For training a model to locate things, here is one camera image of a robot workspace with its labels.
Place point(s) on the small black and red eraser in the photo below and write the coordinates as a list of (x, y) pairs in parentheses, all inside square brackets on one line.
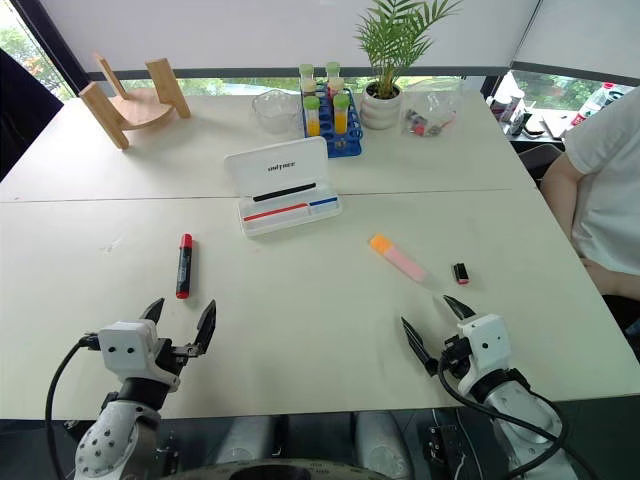
[(461, 274)]

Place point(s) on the green palm plant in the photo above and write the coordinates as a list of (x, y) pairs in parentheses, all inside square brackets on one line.
[(395, 35)]

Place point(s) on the black marker with red cap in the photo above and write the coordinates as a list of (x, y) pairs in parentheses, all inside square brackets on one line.
[(184, 267)]

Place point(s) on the clear glass bowl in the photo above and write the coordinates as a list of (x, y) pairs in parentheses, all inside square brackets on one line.
[(275, 112)]

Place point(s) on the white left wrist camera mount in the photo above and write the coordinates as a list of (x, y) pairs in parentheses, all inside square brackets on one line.
[(125, 347)]

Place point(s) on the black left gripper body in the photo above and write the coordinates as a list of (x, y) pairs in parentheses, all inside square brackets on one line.
[(175, 356)]

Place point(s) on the dark chair back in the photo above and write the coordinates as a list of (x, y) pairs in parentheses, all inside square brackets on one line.
[(25, 115)]

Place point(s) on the pink highlighter with orange cap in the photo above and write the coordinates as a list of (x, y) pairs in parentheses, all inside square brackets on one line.
[(400, 260)]

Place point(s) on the black pen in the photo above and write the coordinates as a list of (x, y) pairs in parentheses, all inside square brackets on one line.
[(285, 192)]

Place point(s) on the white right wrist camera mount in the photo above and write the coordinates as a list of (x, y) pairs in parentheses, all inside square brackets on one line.
[(482, 340)]

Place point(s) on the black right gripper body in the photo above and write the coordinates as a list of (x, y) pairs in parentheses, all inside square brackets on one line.
[(456, 357)]

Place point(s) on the plastic bottle with red label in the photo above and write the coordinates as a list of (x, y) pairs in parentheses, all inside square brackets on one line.
[(597, 102)]

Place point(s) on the white pen case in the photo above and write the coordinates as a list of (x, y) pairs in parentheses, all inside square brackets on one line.
[(280, 175)]

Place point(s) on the wooden stand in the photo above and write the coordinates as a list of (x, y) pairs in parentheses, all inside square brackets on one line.
[(137, 107)]

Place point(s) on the green capped tube orange liquid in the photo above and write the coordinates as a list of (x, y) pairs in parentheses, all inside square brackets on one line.
[(341, 115), (313, 117)]

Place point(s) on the clear plastic bag with parts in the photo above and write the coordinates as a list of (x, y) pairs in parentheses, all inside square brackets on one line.
[(430, 112)]

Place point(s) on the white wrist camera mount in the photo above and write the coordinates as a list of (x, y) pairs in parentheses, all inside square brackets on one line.
[(125, 347), (482, 340)]

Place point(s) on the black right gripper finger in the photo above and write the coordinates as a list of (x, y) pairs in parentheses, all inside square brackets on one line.
[(416, 342), (457, 306)]

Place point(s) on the blue test tube rack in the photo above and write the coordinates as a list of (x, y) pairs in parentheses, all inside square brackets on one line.
[(350, 142)]

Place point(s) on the black office chair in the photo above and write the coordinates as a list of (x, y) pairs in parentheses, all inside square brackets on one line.
[(540, 160)]

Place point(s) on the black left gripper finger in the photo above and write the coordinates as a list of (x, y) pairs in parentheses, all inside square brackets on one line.
[(154, 310), (206, 325)]

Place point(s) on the grey rounded robot leg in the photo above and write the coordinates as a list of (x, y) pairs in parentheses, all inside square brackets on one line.
[(382, 442)]

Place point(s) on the person in white shirt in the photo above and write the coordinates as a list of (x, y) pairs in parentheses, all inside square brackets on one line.
[(610, 175)]

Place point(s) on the white ribbed plant pot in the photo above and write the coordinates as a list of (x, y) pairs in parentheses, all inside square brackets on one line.
[(381, 110)]

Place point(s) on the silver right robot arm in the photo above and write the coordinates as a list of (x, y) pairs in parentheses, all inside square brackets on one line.
[(520, 415)]

